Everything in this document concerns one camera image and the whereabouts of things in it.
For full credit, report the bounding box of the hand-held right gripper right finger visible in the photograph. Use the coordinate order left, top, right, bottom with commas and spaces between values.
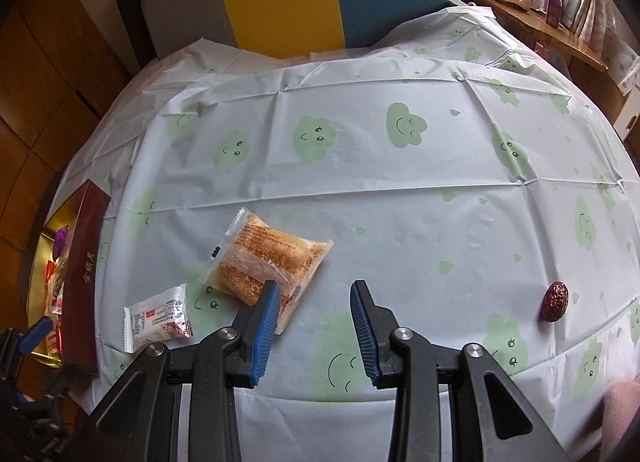
349, 280, 571, 462

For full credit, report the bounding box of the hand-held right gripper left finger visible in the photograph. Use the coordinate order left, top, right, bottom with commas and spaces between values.
80, 280, 281, 462

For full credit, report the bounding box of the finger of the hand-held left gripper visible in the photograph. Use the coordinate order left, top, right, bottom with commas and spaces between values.
30, 364, 86, 413
0, 317, 53, 368

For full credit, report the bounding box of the large red snack bag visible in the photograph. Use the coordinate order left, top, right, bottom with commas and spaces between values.
42, 258, 68, 358

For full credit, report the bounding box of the gold tin box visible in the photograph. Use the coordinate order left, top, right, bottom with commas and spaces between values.
17, 179, 112, 375

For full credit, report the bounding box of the clear sesame cake packet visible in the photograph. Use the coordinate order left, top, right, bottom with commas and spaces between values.
200, 208, 335, 335

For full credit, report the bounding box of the white snack bar packet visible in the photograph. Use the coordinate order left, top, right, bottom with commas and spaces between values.
123, 283, 195, 354

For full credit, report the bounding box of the cloud print tablecloth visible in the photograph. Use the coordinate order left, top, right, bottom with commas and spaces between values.
47, 0, 640, 462

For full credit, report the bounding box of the red date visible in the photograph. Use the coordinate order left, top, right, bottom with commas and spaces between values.
540, 281, 571, 323

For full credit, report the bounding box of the person's pink clothing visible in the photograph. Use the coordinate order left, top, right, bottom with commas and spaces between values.
602, 374, 640, 462

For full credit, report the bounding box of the wooden side desk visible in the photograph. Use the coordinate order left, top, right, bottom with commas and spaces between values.
460, 0, 633, 115

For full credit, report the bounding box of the hanging floral curtain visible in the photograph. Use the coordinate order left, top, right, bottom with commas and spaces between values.
570, 0, 608, 40

